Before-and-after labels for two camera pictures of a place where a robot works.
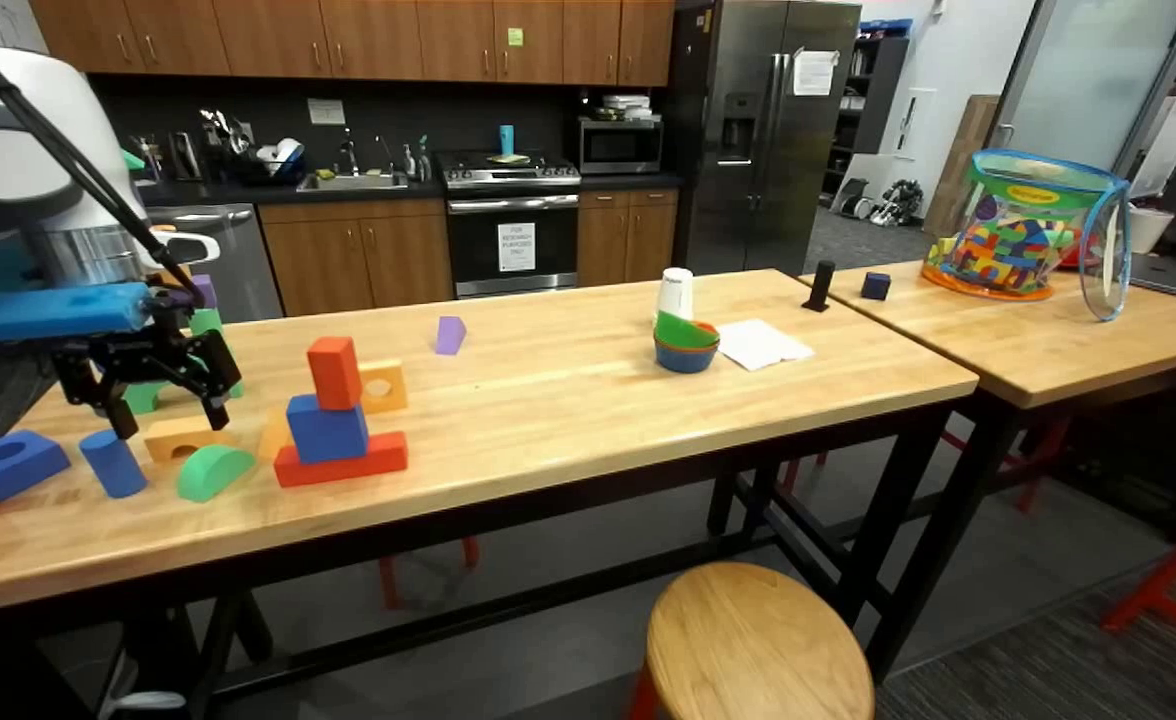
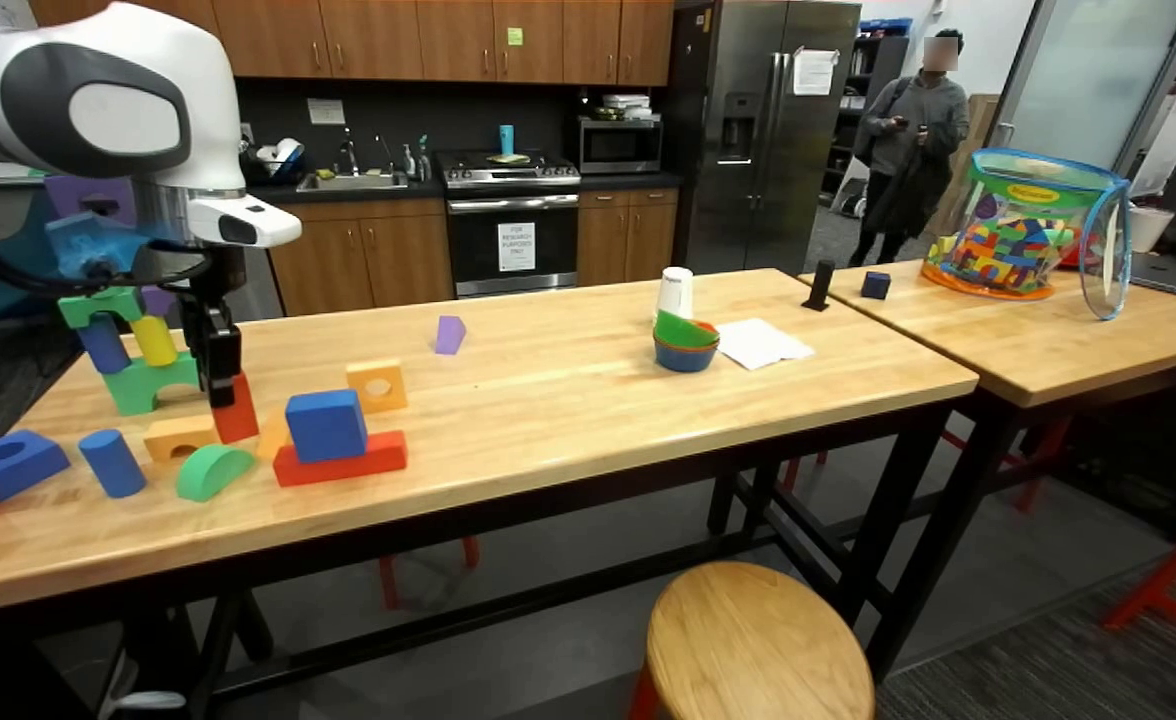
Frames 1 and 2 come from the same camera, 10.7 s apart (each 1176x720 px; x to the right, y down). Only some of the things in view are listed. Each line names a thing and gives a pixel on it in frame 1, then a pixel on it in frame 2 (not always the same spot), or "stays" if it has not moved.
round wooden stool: [750, 640] stays
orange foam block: [337, 375] -> [237, 419]
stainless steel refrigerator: [763, 101] stays
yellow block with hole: [384, 386] stays
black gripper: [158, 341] -> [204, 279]
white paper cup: [675, 292] stays
